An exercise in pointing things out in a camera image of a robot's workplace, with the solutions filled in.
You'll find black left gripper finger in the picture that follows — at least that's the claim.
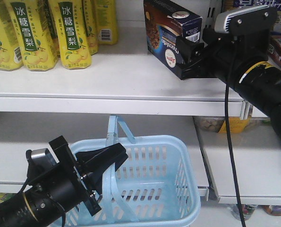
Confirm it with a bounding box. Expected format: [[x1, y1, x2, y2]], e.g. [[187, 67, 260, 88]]
[[76, 143, 128, 175], [90, 157, 127, 195]]

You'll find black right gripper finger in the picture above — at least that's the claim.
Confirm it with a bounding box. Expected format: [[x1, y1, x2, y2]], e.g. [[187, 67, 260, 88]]
[[176, 36, 204, 64]]

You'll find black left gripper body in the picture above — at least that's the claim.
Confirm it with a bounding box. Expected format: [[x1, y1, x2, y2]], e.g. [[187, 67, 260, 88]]
[[26, 136, 102, 216]]

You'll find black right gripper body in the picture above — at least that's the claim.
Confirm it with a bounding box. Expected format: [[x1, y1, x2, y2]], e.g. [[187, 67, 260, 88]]
[[202, 28, 268, 82]]

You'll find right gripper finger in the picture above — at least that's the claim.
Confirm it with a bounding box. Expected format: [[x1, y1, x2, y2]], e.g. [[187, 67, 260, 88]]
[[180, 61, 216, 79]]

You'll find dark blue cookie box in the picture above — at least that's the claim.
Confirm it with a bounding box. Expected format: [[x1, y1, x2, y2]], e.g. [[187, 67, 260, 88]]
[[143, 0, 202, 80]]

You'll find light blue shopping basket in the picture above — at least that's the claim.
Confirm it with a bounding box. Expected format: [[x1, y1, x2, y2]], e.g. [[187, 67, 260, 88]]
[[52, 115, 201, 227]]

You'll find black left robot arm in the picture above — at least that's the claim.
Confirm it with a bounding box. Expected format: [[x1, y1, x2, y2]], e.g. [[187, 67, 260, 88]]
[[0, 136, 128, 227]]

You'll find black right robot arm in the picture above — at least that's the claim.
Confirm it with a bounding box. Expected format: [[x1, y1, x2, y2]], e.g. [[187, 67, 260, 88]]
[[176, 28, 281, 139]]

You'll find yellow labelled biscuit tub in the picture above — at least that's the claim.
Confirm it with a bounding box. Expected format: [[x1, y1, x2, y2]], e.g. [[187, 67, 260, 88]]
[[194, 116, 257, 133]]

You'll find clear breakfast biscuit bag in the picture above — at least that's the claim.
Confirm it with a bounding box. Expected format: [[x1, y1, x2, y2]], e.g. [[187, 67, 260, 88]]
[[222, 0, 281, 35]]

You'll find yellow pear drink bottle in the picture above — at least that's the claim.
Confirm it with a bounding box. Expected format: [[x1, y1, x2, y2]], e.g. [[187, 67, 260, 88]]
[[94, 0, 118, 45], [0, 0, 23, 71], [48, 0, 92, 70], [4, 0, 58, 71], [82, 0, 99, 55]]

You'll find white store shelving unit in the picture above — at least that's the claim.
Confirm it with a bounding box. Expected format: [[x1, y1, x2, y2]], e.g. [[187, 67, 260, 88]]
[[0, 0, 281, 206]]

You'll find clear bottle red label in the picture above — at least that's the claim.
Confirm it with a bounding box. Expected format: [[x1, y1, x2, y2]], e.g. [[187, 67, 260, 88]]
[[231, 204, 258, 221]]

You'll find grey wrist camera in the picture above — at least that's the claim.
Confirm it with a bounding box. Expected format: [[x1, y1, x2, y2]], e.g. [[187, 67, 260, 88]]
[[26, 148, 56, 171], [214, 5, 277, 43]]

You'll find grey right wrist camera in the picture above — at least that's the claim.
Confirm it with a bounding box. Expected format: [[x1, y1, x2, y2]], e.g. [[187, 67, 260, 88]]
[[214, 5, 277, 43]]

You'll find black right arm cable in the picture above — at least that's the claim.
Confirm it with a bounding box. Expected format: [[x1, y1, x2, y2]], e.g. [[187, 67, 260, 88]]
[[224, 42, 247, 227]]

